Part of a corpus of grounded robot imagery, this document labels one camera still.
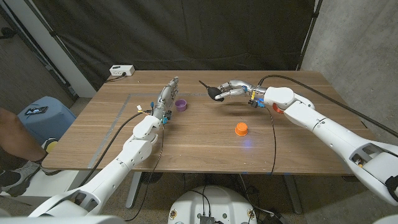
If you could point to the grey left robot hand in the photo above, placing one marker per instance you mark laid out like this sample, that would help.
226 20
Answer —
164 98

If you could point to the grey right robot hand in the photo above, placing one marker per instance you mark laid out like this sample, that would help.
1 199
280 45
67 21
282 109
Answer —
242 87

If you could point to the black rubber air blower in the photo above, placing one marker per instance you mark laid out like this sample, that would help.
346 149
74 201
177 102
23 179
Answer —
213 91

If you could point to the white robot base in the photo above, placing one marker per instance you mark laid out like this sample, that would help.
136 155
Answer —
214 202

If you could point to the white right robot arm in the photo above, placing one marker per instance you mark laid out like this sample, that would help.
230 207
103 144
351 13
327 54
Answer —
335 133

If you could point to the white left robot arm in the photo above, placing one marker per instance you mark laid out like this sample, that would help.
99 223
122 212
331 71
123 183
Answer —
130 155

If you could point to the purple plastic cup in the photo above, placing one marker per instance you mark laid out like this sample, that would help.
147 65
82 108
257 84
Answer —
180 105

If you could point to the orange plastic cup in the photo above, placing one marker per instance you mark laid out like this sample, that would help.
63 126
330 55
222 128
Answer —
241 129

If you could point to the white power strip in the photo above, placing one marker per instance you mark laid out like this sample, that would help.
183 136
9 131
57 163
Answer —
122 70

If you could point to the black backdrop cloth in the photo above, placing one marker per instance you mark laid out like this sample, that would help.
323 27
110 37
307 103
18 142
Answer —
186 31

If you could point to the black backdrop stand pole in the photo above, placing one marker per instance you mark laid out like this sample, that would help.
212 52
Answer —
308 31

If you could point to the grey table leg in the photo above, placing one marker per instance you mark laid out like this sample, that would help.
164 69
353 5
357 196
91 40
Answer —
293 194
133 189

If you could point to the white pillar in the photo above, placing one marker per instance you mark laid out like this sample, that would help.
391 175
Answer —
59 53

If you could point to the black power adapter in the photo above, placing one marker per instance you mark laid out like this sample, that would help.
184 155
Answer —
275 219

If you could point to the white platform box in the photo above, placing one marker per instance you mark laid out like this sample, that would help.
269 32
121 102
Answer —
46 186

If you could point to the person's bare leg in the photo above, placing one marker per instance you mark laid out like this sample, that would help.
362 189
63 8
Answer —
15 140

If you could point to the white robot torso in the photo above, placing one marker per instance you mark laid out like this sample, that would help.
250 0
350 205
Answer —
62 220

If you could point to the grey and black sneaker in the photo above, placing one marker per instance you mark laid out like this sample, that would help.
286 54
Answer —
18 177

